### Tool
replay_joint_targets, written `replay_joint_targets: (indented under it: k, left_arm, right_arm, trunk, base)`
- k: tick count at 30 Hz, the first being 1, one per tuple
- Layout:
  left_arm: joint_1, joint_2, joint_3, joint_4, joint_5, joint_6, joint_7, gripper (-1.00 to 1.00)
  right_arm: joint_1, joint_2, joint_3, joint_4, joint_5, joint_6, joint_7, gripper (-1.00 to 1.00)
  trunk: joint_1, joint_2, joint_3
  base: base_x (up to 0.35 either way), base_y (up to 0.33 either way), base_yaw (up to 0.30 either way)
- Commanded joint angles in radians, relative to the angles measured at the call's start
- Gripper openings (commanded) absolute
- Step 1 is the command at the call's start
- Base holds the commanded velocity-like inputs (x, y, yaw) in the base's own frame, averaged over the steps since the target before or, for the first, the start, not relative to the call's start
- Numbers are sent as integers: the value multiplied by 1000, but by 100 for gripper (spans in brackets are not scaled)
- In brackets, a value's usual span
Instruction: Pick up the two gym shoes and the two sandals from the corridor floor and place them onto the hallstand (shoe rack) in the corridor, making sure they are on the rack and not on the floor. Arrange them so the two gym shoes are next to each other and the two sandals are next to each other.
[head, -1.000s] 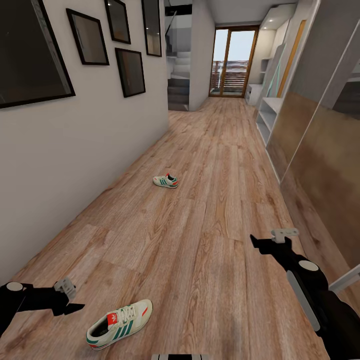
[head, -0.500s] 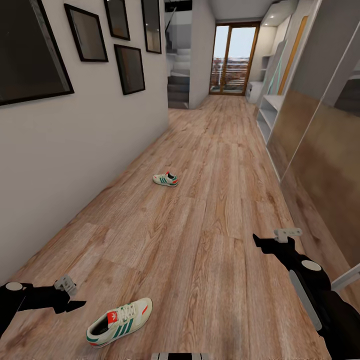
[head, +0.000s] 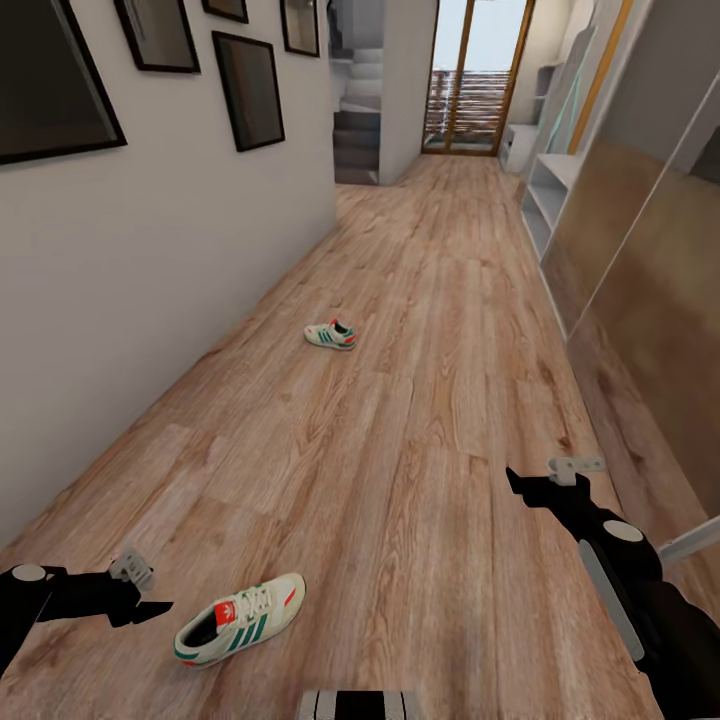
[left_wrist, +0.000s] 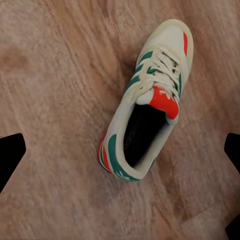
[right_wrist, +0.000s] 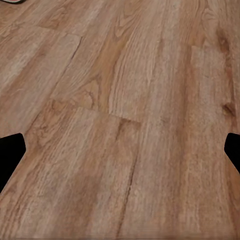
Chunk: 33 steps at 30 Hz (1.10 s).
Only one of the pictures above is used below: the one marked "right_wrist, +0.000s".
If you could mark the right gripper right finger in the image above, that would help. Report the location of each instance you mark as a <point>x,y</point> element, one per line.
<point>232,149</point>

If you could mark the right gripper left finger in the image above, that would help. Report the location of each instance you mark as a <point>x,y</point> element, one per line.
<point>12,149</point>

